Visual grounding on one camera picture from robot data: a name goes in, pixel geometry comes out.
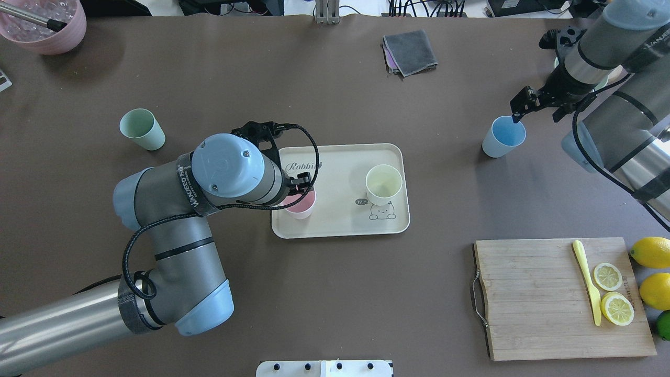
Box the whole yellow lemon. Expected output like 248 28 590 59
630 237 669 269
639 272 669 311

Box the lemon half slice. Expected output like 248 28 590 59
593 262 623 292
600 292 635 326

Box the aluminium frame post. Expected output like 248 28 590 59
314 0 340 25

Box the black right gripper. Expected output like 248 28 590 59
510 26 595 124

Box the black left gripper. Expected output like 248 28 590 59
231 121 313 196

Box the blue plastic cup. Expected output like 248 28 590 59
482 116 527 158

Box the cream rabbit tray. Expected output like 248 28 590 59
271 143 411 239

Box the green plastic cup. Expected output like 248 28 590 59
119 109 166 151

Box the cream plastic cup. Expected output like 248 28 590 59
365 164 404 206

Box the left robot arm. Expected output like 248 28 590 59
2 121 317 376

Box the green ceramic bowl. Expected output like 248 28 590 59
553 58 610 92

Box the grey folded cloth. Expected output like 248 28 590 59
382 29 438 77

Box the wooden cutting board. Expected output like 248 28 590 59
473 238 656 362

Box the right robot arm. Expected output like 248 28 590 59
510 1 669 228

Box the pink plastic cup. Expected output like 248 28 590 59
280 189 316 219

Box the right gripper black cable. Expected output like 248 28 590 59
572 73 670 231

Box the green lime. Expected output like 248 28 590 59
655 310 670 341

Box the yellow plastic knife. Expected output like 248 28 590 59
572 239 602 326

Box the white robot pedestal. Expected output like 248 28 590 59
255 359 394 376

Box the metal muddler in bowl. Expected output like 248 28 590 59
1 2 68 32

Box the pink bowl with ice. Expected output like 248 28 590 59
1 1 87 55

